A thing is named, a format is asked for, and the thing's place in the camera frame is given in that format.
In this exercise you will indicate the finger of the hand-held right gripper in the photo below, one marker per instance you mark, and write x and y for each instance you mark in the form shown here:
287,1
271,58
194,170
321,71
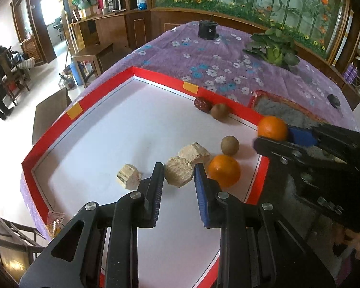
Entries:
276,148
301,136

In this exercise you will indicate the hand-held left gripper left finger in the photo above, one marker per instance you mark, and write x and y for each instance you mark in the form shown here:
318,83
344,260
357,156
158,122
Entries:
158,186

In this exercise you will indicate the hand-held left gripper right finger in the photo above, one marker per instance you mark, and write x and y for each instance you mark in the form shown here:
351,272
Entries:
202,195

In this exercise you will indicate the orange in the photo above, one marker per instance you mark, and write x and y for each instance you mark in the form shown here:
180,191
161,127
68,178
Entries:
225,171
272,128

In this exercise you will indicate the beige fibrous chunk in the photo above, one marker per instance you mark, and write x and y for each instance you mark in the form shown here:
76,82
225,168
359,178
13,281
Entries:
179,172
194,153
129,176

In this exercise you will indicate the red cardboard tray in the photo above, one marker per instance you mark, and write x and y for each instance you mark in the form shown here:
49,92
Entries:
123,126

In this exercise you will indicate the grey felt mat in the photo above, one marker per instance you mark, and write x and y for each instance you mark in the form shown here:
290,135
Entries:
273,108

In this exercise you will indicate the brown kiwi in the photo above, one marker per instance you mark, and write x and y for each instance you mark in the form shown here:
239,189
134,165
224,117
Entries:
229,145
220,112

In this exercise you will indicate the small black object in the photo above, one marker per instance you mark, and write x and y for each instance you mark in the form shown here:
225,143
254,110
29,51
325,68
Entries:
333,100

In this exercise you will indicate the purple bottle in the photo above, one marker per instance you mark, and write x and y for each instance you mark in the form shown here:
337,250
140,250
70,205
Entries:
348,72
354,72

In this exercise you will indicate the dark red jujube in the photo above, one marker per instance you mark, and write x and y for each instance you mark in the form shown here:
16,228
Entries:
202,104

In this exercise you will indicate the green leafy vegetable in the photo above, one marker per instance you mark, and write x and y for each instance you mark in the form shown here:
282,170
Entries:
273,48

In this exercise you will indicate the purple floral tablecloth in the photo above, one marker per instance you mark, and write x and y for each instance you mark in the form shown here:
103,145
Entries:
213,60

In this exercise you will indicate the snack packet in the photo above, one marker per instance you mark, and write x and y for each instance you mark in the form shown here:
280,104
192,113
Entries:
55,223

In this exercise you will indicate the wooden stool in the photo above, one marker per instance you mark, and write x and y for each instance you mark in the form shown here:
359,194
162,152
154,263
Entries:
51,114

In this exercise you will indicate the black cylinder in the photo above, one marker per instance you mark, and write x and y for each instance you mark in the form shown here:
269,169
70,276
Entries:
207,30

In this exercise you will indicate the blue water bottle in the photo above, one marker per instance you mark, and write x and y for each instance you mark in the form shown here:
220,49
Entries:
77,73

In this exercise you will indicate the silver kettle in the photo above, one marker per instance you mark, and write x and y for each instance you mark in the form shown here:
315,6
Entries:
66,81

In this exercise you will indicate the glass panel with flower decor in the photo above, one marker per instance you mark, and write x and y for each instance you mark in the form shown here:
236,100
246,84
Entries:
258,0

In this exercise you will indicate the dark wooden chair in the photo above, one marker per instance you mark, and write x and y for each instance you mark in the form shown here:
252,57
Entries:
12,246

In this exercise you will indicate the green plastic bag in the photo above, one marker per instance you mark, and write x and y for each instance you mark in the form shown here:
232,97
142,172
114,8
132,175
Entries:
81,2

